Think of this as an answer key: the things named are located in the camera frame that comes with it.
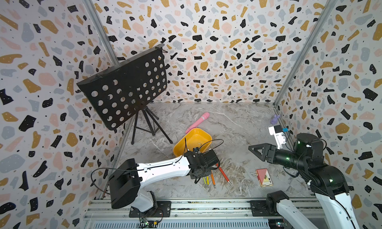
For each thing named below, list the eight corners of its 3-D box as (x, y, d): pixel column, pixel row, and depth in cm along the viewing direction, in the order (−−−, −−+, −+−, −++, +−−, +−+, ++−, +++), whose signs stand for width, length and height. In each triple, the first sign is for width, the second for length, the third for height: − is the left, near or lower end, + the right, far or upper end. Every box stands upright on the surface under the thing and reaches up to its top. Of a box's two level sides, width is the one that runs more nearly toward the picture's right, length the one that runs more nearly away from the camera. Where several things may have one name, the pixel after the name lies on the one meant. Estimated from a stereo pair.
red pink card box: (259, 186, 84) (260, 185, 82) (255, 170, 90) (256, 168, 88) (271, 186, 84) (273, 185, 82) (267, 170, 90) (268, 168, 88)
